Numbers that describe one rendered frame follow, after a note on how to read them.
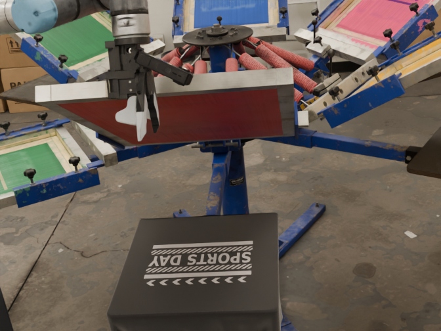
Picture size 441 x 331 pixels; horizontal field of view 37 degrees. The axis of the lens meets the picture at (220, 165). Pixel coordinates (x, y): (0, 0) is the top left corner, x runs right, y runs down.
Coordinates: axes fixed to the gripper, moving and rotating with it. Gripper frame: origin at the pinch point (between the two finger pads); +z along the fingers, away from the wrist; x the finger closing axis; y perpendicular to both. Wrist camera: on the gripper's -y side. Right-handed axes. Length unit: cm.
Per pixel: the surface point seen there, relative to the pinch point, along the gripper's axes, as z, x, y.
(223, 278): 44, -40, -7
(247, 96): -5.8, -23.2, -18.4
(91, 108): -5.3, -25.1, 19.5
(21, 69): -21, -441, 208
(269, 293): 46, -33, -20
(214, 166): 25, -115, 2
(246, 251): 40, -53, -13
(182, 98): -6.3, -21.3, -3.6
